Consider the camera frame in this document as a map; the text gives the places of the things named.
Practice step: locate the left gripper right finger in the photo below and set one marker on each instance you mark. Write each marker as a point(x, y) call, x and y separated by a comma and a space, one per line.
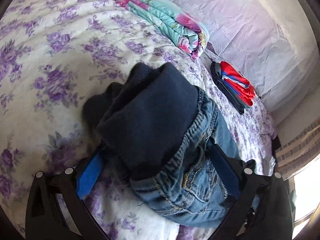
point(262, 208)

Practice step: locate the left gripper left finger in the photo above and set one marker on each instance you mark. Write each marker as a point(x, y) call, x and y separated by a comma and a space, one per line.
point(44, 218)

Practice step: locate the blue denim jeans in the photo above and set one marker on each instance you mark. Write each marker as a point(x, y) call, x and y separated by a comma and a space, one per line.
point(166, 135)

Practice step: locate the beige striped curtain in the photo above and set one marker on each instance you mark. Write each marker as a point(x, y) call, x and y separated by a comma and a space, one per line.
point(299, 152)

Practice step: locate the red folded garment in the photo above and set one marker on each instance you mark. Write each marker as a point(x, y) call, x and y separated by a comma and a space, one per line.
point(237, 83)

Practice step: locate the dark folded garments stack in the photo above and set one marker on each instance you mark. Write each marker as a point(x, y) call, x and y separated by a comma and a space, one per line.
point(215, 70)

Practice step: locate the purple floral bedspread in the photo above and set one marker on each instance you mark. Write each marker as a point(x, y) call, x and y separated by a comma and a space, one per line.
point(55, 54)

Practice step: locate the teal pink floral folded blanket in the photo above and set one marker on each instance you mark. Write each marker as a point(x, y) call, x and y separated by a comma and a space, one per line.
point(185, 31)

